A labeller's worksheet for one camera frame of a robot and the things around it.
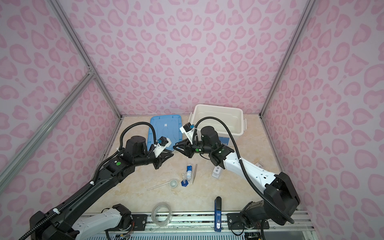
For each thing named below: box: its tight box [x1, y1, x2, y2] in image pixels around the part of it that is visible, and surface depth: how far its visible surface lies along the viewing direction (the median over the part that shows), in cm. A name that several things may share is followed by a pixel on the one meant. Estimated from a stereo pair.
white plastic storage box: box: [188, 104, 247, 146], surface depth 103 cm
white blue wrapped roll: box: [186, 164, 193, 181], surface depth 90 cm
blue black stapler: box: [214, 196, 222, 232], surface depth 74 cm
